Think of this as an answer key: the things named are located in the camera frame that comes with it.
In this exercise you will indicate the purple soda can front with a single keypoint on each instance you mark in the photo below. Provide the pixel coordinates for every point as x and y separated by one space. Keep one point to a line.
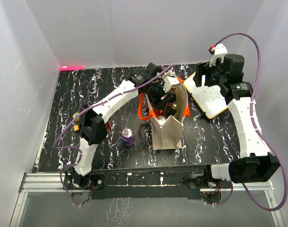
128 137

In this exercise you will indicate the green glass bottle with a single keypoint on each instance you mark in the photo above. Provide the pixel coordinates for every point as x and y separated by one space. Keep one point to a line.
173 111

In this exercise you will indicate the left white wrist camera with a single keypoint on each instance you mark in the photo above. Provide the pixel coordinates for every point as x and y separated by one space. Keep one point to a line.
170 80

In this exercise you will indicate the beige canvas bag orange handles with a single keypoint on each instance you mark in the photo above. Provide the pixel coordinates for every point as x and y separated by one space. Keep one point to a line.
169 135

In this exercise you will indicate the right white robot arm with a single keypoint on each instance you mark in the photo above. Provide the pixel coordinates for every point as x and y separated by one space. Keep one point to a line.
256 163

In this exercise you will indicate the red cola can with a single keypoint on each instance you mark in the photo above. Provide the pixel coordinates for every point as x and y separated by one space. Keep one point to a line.
159 112
108 126

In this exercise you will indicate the white board wooden frame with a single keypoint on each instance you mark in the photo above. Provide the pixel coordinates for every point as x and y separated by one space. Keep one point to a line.
209 99

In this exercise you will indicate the red cola can back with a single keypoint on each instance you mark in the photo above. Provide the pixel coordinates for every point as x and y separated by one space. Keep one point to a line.
159 112

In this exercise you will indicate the purple soda can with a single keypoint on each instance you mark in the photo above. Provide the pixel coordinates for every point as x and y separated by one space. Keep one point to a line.
161 120
128 137

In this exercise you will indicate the yellow bow-shaped sponge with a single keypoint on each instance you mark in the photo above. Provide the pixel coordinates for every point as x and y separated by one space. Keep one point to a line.
76 127

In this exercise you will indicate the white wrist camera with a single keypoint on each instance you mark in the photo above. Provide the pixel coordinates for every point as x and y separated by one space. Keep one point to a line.
218 51
170 80

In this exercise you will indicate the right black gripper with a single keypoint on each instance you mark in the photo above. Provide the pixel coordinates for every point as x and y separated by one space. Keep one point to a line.
204 69

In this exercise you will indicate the pink marker strip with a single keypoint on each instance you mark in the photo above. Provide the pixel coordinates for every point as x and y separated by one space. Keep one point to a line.
65 68

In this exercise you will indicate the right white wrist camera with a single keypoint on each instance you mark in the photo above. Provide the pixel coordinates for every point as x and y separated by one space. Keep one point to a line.
218 51

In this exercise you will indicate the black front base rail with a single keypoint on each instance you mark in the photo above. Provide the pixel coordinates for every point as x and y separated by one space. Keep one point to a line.
154 182

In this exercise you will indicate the glass cola bottle red cap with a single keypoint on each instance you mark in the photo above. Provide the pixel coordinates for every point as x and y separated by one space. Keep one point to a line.
172 99

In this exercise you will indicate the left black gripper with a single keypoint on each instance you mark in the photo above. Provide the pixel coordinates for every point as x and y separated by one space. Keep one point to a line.
157 102

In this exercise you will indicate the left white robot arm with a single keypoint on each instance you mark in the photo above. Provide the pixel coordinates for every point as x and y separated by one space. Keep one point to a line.
91 123

